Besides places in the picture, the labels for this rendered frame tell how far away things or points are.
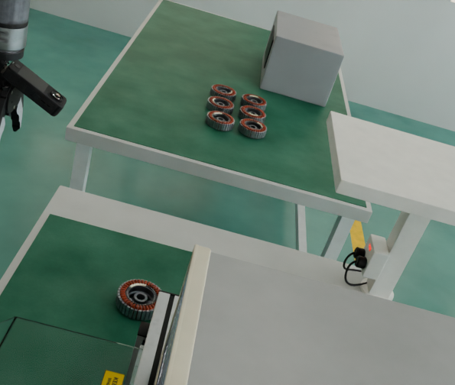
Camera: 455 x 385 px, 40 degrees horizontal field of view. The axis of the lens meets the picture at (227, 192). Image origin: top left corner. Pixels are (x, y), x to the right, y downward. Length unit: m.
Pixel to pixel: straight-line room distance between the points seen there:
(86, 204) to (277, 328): 1.18
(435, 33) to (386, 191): 4.08
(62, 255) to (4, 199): 1.50
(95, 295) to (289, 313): 0.85
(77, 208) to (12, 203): 1.30
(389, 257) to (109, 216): 0.78
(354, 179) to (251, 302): 0.66
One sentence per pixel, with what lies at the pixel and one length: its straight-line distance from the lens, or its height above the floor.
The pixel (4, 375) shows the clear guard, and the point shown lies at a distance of 0.94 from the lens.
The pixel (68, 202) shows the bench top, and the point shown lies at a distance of 1.82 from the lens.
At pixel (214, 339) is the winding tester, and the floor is 1.32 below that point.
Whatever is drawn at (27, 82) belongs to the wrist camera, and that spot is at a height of 1.31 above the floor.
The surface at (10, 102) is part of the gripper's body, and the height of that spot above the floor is 1.26.
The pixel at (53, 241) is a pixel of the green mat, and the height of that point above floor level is 0.75.
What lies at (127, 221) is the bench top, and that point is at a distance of 1.79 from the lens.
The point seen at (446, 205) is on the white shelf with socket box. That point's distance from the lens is 1.42.
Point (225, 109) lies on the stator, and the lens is 2.54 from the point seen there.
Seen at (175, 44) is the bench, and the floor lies 0.75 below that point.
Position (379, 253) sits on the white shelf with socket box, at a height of 0.90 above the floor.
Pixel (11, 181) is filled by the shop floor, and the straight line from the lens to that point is 3.23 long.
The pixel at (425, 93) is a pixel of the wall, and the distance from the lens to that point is 5.54.
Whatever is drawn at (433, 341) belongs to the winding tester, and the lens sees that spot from 0.82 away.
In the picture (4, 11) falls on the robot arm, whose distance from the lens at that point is 1.09.
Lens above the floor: 1.79
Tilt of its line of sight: 31 degrees down
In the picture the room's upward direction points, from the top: 18 degrees clockwise
